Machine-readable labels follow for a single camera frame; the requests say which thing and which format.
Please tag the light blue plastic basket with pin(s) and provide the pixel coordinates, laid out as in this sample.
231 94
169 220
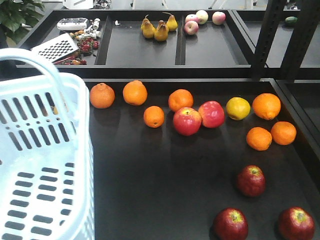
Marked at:
46 154

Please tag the orange behind red apples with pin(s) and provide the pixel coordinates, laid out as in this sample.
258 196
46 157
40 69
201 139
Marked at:
179 99

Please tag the small orange centre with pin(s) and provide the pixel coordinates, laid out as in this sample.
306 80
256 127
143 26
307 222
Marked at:
154 116

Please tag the small orange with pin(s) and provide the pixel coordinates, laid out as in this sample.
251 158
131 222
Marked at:
259 138
154 116
283 133

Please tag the bright red apple left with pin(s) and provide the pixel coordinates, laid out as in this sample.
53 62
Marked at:
187 121

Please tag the bright red apple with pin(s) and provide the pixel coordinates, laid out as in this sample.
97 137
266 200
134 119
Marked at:
212 114
187 121

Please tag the orange back middle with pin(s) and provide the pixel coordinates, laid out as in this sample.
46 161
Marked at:
135 93

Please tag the black wooden display stand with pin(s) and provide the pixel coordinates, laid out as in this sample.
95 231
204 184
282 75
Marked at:
155 184

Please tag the bright red apple right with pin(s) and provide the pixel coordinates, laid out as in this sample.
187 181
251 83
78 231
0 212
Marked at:
212 114

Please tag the orange back left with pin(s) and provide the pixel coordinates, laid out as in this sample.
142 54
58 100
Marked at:
101 96

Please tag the yellow round citrus fruit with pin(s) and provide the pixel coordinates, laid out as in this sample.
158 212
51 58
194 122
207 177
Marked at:
238 108

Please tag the brown pear middle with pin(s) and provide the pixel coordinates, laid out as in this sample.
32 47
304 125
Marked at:
162 32

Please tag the brown pear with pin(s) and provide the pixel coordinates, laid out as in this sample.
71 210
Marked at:
162 32
147 28
171 23

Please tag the brown pear left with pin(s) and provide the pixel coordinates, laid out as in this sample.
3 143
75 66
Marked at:
147 28

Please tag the brown pear right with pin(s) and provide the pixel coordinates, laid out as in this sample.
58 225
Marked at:
171 23

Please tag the pink apple front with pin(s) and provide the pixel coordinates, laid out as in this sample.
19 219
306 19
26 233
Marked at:
191 27

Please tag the pink apple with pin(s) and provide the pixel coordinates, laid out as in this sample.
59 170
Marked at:
191 27
218 18

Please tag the small orange front left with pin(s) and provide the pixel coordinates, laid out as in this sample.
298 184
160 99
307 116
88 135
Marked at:
259 138

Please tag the large orange with nub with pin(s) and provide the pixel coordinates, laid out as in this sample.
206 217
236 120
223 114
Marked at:
266 106

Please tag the dark red apple middle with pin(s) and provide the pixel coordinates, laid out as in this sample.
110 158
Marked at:
251 181

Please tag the dark red apple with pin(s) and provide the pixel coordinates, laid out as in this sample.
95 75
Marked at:
295 223
231 224
251 181

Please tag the pale apple back middle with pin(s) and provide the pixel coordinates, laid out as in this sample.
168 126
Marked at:
202 16

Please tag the pink apple right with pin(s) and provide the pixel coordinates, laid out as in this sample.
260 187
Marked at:
218 18

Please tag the small orange front right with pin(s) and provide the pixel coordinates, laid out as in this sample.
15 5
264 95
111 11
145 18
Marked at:
283 133

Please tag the dark red apple left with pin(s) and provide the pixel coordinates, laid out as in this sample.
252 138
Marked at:
231 224

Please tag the white perforated grater tray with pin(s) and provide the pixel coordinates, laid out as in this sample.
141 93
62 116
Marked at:
56 48

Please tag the white electronic scale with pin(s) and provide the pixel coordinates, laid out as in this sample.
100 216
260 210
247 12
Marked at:
72 24

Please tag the dark red apple front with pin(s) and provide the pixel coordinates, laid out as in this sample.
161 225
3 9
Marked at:
295 223

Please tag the green potted plant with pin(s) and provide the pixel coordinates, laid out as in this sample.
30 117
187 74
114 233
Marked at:
16 13

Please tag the black upright shelf post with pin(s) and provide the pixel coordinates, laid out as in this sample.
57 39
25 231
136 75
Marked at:
310 66

